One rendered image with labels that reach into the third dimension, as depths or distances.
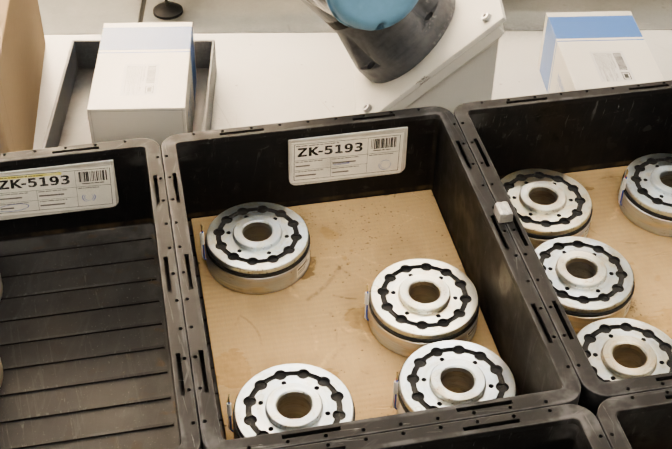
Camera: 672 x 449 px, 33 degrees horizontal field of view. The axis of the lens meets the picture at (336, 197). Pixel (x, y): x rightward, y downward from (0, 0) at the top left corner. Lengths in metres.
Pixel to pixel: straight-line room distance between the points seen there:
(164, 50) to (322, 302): 0.54
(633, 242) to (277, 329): 0.38
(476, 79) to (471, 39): 0.06
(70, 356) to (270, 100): 0.62
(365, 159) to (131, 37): 0.48
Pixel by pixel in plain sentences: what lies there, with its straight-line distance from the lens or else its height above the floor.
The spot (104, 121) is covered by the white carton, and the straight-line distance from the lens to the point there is 1.44.
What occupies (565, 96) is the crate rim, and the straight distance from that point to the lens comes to 1.23.
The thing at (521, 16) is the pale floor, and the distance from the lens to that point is 3.17.
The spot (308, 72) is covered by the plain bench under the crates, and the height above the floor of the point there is 0.70.
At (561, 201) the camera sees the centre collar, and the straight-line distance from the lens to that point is 1.19.
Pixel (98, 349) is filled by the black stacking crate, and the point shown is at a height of 0.83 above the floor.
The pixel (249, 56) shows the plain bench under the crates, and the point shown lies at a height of 0.70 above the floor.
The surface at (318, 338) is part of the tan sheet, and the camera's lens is 1.07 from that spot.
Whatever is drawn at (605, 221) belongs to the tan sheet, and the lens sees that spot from 1.23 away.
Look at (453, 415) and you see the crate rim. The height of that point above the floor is 0.93.
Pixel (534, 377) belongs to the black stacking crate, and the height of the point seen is 0.88.
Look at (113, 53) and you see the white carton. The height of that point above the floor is 0.79.
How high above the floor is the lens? 1.62
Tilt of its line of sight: 40 degrees down
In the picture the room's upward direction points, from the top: 1 degrees clockwise
